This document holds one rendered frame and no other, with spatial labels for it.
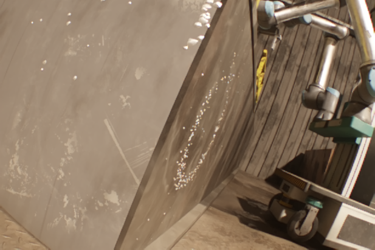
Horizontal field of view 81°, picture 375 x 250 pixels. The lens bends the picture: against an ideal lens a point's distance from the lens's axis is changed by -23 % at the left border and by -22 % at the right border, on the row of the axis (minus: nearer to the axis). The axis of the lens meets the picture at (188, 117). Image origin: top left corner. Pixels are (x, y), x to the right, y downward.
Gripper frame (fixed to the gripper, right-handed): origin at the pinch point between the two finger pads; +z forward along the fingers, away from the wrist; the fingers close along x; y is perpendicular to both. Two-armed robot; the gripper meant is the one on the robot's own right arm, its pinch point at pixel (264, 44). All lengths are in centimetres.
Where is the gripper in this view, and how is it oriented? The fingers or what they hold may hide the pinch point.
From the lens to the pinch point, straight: 174.4
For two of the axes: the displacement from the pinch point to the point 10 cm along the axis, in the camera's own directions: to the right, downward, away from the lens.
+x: 7.3, 3.0, -6.2
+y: -5.6, -2.7, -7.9
